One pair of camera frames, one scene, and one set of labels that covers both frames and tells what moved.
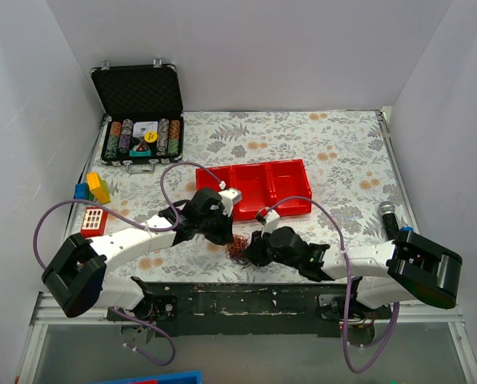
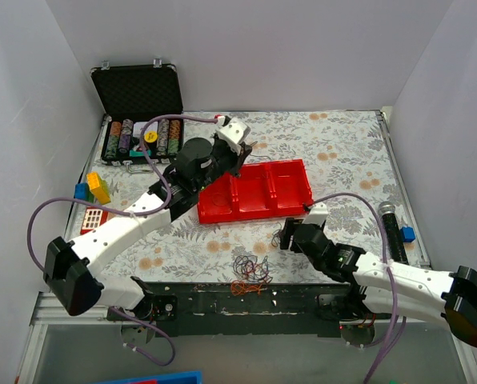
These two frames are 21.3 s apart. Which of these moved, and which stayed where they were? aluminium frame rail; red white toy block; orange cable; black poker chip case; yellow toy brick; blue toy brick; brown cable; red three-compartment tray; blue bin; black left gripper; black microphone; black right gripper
Moved: orange cable; brown cable; black right gripper; black left gripper
Stayed: blue toy brick; red white toy block; aluminium frame rail; black poker chip case; red three-compartment tray; blue bin; black microphone; yellow toy brick
